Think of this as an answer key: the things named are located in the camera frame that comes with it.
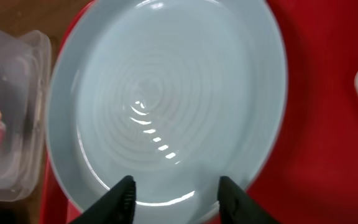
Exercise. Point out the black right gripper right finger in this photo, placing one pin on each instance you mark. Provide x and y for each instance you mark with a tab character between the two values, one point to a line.
236	207

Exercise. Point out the light blue plate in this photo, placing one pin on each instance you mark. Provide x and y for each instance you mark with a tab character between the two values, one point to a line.
175	93

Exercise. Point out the clear plastic bin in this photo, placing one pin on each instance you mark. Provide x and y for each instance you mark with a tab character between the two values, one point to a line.
25	68

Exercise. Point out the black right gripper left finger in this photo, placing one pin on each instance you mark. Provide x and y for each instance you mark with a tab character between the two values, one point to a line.
117	206

